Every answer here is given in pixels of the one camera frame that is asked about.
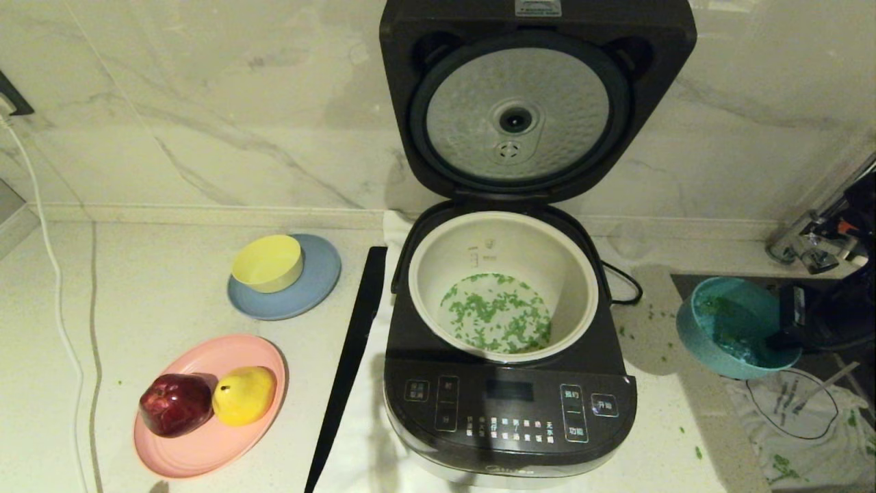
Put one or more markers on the yellow pear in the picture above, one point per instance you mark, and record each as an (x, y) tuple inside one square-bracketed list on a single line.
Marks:
[(244, 396)]

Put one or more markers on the yellow bowl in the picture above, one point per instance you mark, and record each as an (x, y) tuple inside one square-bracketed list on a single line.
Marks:
[(267, 263)]

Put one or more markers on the white plastic bag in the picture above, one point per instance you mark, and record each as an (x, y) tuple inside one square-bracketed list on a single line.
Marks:
[(807, 465)]

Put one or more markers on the white inner pot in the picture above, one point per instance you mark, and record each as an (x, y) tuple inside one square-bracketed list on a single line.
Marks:
[(499, 246)]

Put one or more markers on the dark red apple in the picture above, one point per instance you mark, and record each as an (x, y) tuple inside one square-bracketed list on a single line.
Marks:
[(176, 405)]

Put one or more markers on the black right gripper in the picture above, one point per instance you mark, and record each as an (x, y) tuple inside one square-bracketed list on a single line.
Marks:
[(804, 311)]

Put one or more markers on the pink plate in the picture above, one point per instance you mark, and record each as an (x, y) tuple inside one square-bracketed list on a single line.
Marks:
[(205, 452)]

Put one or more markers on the teal bowl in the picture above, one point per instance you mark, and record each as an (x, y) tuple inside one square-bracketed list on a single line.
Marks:
[(698, 342)]

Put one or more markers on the chrome faucet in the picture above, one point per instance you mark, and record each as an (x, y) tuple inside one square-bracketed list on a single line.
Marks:
[(801, 246)]

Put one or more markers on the black rice cooker lid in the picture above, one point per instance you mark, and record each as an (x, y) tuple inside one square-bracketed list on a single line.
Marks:
[(517, 116)]

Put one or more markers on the steel sink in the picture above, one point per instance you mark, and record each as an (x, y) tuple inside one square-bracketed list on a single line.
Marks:
[(848, 370)]

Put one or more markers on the black flat mat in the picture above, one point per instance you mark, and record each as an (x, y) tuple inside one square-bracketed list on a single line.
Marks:
[(352, 356)]

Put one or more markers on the chopped green bits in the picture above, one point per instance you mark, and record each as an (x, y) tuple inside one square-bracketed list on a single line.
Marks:
[(496, 315)]

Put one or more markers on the black rice cooker body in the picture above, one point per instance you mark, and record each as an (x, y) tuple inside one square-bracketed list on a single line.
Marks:
[(506, 411)]

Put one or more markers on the blue plate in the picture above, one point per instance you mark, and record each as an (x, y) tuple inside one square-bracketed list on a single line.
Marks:
[(318, 281)]

